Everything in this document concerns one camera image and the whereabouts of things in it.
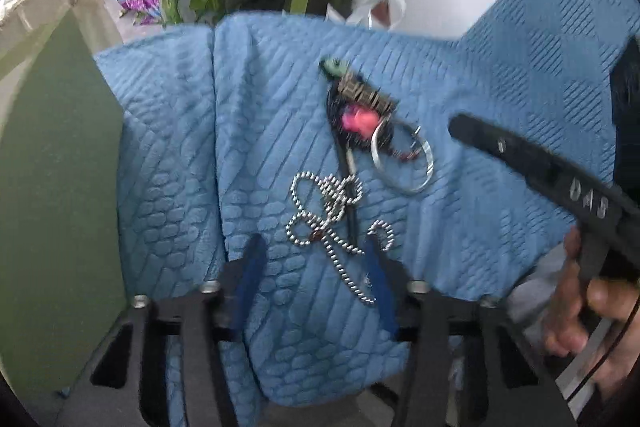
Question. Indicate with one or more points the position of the green and white cardboard box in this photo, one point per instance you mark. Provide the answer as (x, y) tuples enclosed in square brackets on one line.
[(55, 207)]

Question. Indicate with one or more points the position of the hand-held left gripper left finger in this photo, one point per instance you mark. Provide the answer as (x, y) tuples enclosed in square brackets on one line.
[(250, 277)]

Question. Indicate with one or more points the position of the green charm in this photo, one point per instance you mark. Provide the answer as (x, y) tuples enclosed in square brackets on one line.
[(334, 68)]

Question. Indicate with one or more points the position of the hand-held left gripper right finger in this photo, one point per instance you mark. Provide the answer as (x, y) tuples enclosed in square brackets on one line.
[(382, 292)]

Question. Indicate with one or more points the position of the pink charm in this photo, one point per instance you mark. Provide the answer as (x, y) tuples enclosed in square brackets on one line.
[(359, 119)]

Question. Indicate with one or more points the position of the white plastic bag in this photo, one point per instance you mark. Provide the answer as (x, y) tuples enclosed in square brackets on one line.
[(367, 14)]

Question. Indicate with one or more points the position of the grey cloth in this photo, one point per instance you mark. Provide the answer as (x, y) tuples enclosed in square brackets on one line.
[(535, 282)]

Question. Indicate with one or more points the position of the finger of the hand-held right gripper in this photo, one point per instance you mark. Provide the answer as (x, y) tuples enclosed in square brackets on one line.
[(492, 142)]

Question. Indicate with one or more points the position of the blue quilted sofa cover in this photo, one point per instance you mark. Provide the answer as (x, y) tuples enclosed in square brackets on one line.
[(260, 107)]

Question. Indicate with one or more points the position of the person's right hand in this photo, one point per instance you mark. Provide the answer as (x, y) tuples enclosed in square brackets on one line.
[(570, 307)]

